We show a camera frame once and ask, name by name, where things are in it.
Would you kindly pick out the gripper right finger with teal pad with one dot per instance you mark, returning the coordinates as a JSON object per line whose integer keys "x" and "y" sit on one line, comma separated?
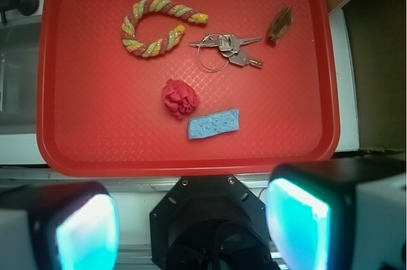
{"x": 347, "y": 213}

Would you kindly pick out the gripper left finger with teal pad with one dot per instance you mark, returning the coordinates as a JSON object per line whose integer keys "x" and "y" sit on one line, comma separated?
{"x": 61, "y": 226}

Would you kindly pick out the blue sponge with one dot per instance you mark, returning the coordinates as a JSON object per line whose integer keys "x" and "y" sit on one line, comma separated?
{"x": 214, "y": 124}

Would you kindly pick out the crumpled red paper ball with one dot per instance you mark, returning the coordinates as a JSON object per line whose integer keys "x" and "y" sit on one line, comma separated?
{"x": 179, "y": 98}

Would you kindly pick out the red plastic tray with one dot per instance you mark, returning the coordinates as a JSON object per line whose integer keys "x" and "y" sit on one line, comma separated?
{"x": 100, "y": 111}

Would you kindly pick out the black octagonal mount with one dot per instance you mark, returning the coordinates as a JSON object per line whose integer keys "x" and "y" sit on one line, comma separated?
{"x": 210, "y": 222}

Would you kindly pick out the multicolour twisted rope toy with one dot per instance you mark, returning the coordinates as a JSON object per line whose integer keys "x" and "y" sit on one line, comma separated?
{"x": 154, "y": 27}

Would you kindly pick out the silver keys on wire ring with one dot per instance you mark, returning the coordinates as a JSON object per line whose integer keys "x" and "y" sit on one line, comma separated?
{"x": 229, "y": 46}

